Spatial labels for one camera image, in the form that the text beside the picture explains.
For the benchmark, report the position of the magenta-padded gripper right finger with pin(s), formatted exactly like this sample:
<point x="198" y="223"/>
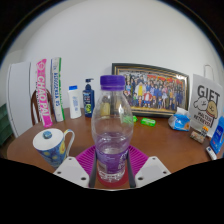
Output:
<point x="151" y="168"/>

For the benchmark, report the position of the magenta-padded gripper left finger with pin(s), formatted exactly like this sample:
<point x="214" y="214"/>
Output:
<point x="71" y="168"/>

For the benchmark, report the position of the clear purple-capped water bottle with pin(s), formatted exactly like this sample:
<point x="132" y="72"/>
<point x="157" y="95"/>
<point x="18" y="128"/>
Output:
<point x="111" y="140"/>

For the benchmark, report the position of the white mug with blue print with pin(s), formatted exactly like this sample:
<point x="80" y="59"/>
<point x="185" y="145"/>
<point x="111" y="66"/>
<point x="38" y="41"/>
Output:
<point x="50" y="146"/>

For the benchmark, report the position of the flat round red coaster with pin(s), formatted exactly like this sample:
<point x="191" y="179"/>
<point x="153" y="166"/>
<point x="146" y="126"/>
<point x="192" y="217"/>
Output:
<point x="101" y="182"/>

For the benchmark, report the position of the small green packet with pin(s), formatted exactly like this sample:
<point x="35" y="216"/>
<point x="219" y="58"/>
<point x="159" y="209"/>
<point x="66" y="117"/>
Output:
<point x="134" y="118"/>
<point x="148" y="122"/>

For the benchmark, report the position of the blue tissue pack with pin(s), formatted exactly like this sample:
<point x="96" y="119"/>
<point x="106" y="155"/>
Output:
<point x="180" y="121"/>

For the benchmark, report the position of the white remote control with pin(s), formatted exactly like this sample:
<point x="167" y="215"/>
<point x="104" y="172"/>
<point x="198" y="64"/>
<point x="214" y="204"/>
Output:
<point x="211" y="153"/>

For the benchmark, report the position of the white bottle with blue cap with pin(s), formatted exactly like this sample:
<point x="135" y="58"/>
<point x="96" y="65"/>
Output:
<point x="74" y="105"/>

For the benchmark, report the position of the dark blue pump bottle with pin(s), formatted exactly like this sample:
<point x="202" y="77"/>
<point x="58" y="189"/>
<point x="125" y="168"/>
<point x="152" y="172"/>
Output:
<point x="88" y="101"/>

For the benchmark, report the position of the blue detergent bottle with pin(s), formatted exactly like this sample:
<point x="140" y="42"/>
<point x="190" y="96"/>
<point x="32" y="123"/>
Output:
<point x="218" y="136"/>

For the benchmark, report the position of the framed group photo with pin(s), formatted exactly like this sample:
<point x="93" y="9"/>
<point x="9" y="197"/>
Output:
<point x="156" y="90"/>

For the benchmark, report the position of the white green shuttlecock tube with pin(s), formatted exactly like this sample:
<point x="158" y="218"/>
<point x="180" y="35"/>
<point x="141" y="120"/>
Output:
<point x="57" y="90"/>

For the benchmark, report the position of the pink shuttlecock tube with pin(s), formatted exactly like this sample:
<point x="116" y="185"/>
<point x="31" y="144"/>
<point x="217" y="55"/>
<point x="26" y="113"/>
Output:
<point x="44" y="93"/>

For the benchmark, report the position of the green plastic crate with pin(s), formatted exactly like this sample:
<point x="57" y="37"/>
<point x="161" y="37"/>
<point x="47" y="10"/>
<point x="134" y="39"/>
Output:
<point x="3" y="126"/>

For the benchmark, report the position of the white refrigerator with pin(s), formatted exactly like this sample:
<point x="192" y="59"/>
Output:
<point x="19" y="100"/>

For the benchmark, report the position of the white paper gift bag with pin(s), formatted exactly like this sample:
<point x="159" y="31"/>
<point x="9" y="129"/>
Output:
<point x="206" y="100"/>

